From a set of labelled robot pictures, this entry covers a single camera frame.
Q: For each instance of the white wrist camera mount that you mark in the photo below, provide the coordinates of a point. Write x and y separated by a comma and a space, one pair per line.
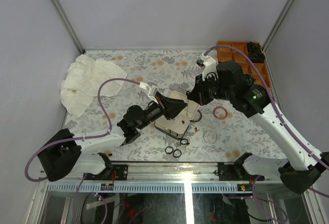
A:
208, 65
150, 90

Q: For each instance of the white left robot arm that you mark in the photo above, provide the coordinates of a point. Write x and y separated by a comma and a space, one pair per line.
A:
67, 152

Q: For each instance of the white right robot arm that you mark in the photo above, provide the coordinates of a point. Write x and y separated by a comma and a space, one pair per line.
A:
303, 164

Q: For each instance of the orange divided tray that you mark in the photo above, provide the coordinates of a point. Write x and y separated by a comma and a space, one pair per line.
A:
227, 54

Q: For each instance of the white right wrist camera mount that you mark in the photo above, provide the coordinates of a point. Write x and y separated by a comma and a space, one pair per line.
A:
208, 65

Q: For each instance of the floral table mat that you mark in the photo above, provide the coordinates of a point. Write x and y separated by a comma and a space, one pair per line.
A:
170, 71

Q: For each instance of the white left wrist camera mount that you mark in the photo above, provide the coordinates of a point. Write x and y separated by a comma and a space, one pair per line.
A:
150, 90

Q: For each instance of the dark fabric flower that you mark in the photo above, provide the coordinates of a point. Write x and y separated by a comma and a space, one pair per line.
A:
254, 47
256, 57

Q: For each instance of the white crumpled cloth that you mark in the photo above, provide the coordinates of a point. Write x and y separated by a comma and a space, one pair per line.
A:
83, 80

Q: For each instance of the silver wire bangle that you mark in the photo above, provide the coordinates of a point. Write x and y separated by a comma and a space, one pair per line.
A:
210, 137

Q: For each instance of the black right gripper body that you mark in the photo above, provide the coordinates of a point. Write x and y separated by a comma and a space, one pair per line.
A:
222, 92

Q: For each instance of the aluminium rail frame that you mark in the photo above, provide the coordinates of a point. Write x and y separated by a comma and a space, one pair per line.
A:
156, 177

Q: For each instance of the dark purple bangle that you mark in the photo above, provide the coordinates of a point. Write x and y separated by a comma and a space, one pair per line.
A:
197, 117

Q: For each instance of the orange-red bangle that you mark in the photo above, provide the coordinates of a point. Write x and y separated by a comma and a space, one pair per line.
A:
220, 113

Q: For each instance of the cream and navy jewelry box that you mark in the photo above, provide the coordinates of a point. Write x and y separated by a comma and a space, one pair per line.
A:
174, 127

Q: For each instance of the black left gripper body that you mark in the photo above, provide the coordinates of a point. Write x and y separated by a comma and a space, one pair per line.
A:
153, 113

